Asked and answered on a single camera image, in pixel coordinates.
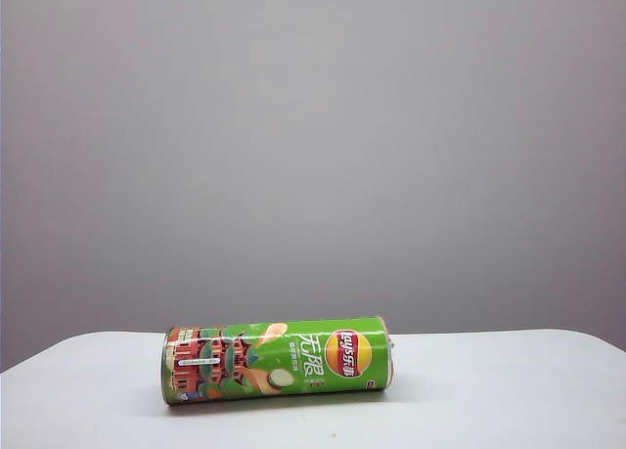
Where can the green Lay's chip tub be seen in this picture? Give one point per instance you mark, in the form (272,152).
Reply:
(274,366)

